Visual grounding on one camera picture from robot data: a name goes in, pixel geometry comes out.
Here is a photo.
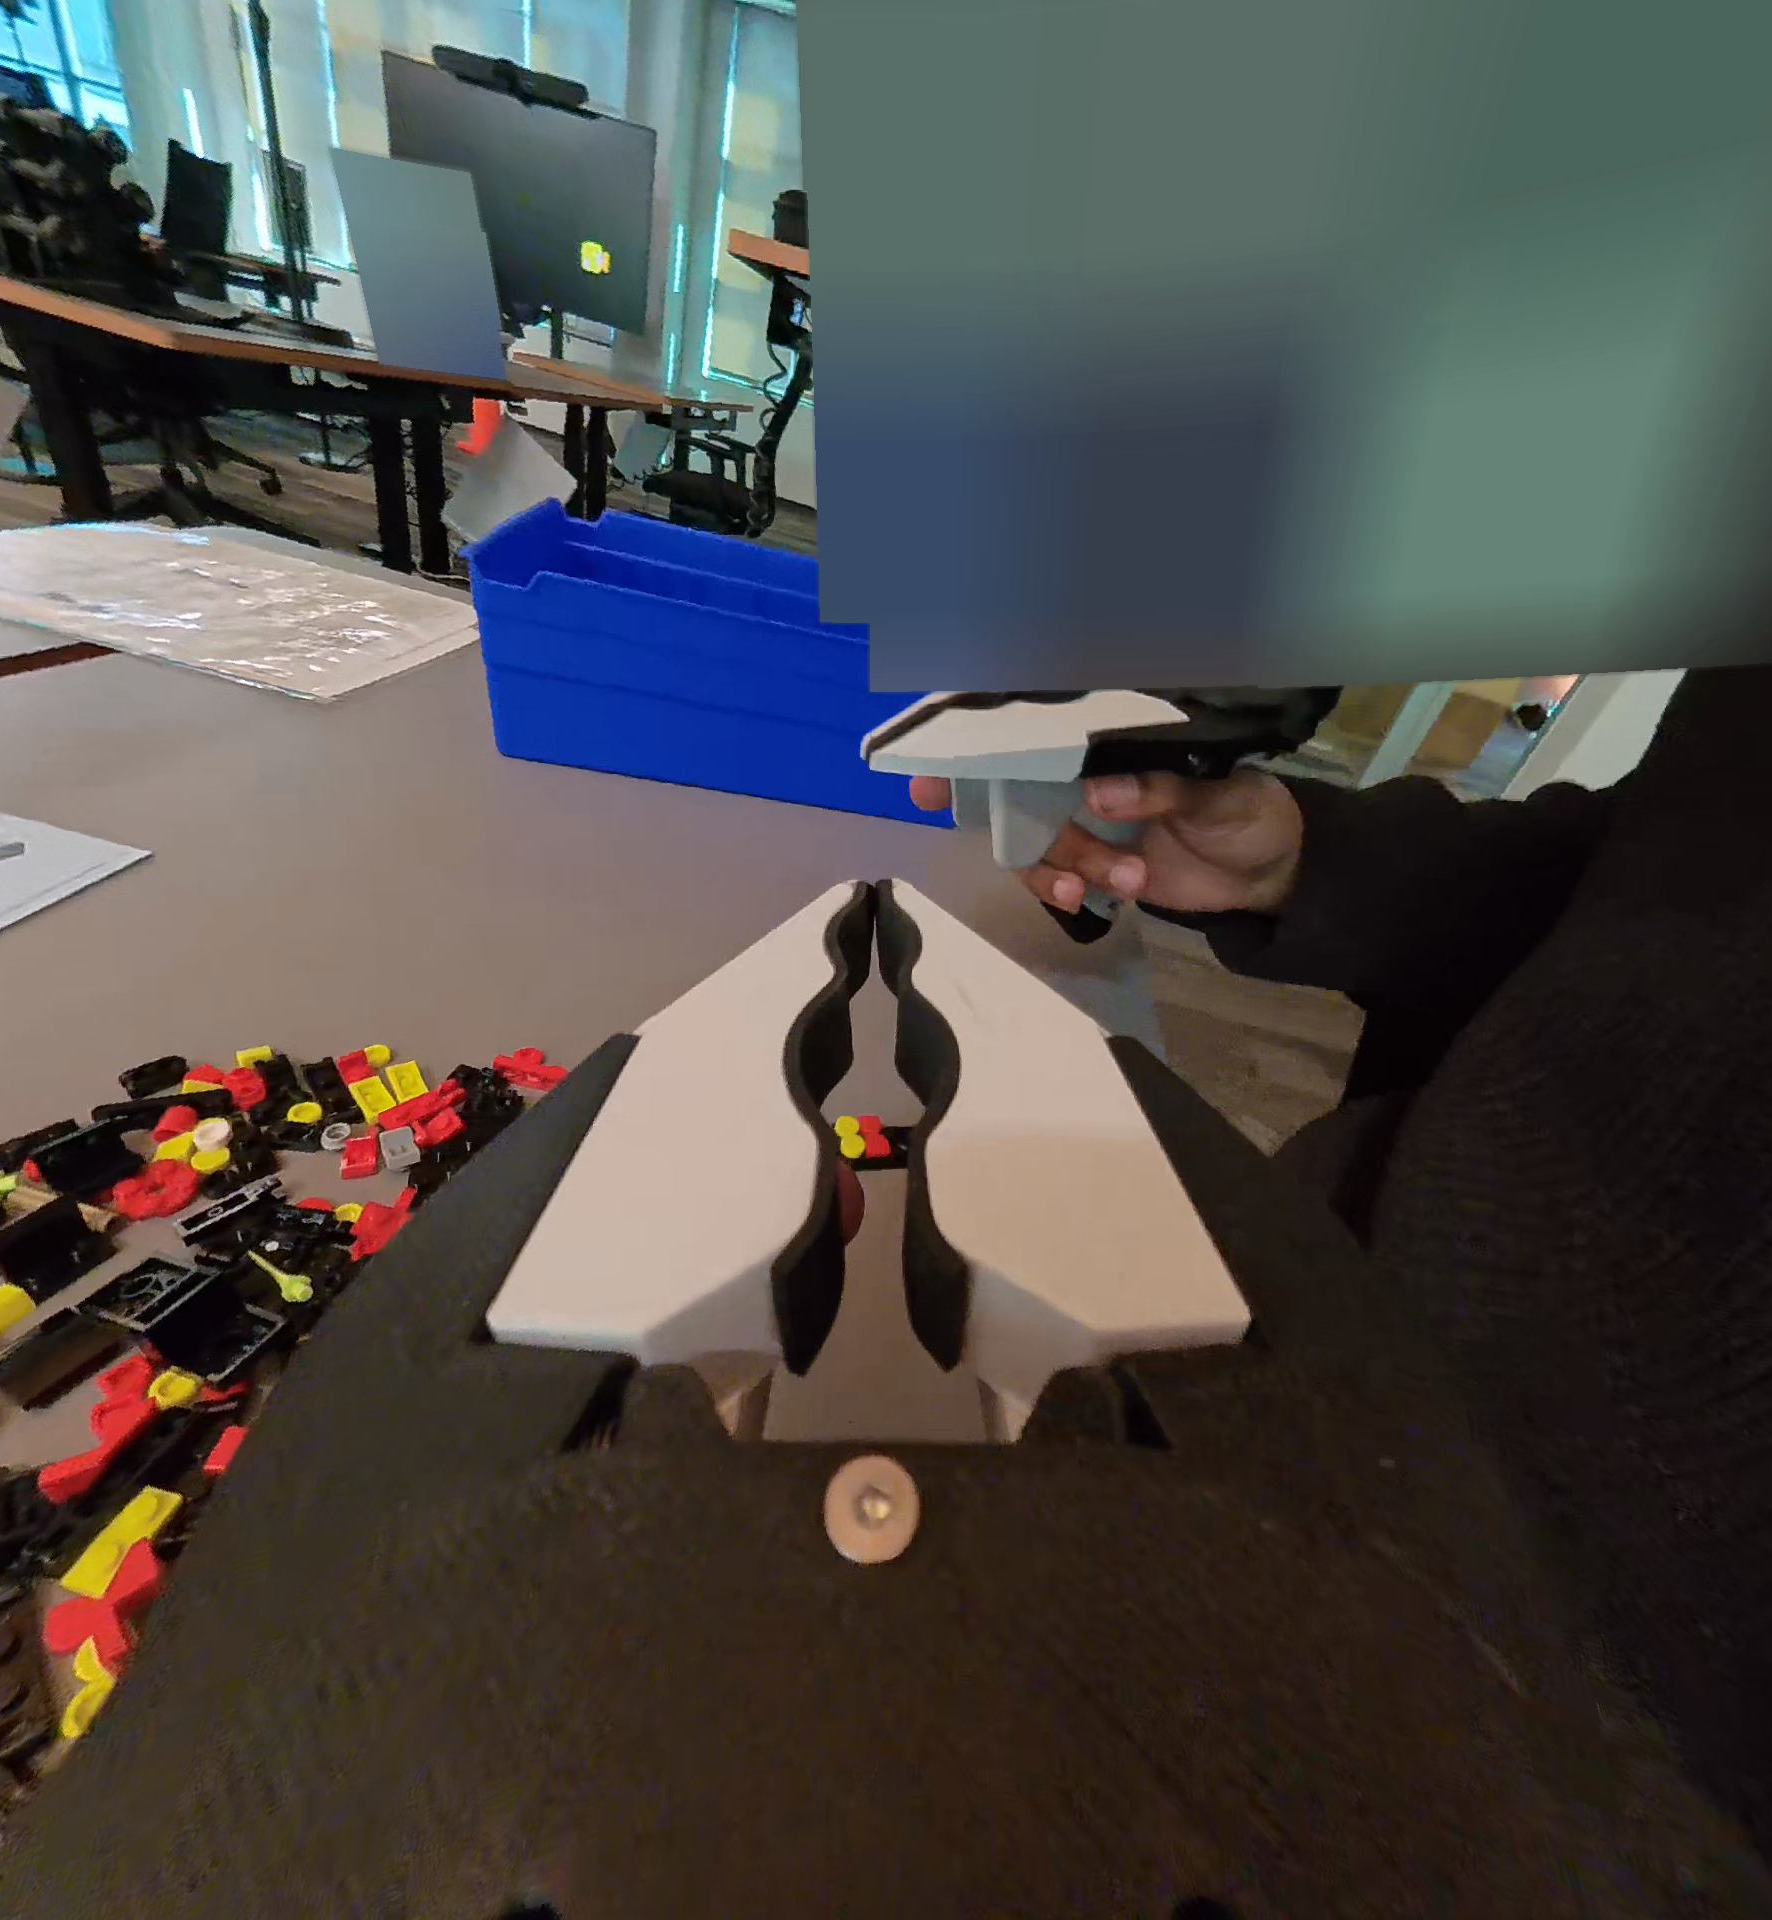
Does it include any pile of loose lego pieces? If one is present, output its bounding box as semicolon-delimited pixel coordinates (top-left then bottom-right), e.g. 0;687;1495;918
0;1041;575;1826

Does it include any blue plastic bin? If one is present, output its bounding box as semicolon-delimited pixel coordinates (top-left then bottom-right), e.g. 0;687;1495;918
465;500;964;830

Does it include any small lego assembly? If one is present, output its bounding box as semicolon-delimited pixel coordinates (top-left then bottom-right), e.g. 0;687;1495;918
829;1116;913;1245

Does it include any large black monitor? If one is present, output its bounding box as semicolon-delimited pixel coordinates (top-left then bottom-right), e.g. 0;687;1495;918
380;49;658;343

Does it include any lego instruction booklet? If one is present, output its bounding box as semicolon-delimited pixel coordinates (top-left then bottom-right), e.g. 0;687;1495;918
0;792;157;970

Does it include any black office chair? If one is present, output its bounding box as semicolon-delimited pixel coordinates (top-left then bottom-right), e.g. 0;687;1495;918
644;430;789;539

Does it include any black webcam bar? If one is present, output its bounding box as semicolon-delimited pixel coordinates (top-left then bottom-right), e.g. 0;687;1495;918
432;43;591;112

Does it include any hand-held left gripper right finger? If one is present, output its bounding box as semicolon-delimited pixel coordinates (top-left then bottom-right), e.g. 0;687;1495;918
881;879;1256;1445

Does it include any black equipment rack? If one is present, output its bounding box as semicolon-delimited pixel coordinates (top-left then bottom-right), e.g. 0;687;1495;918
0;66;157;310

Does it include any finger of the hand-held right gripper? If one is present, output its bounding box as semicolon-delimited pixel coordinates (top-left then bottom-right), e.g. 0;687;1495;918
864;687;1194;782

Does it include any person's right hand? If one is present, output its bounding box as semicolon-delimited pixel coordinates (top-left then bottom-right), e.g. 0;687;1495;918
908;765;1310;918

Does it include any long wooden desk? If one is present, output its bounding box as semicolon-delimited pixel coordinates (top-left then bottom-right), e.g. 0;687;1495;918
0;246;670;580

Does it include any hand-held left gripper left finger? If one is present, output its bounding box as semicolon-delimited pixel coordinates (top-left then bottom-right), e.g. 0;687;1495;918
486;879;881;1445

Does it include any grey panel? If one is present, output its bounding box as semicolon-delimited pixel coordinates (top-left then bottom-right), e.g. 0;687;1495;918
329;144;512;385

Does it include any person's right forearm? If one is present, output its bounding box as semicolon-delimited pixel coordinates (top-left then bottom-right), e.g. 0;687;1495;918
1200;777;1633;1060

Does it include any clear plastic bag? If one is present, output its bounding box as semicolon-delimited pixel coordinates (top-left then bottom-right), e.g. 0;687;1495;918
0;523;483;705

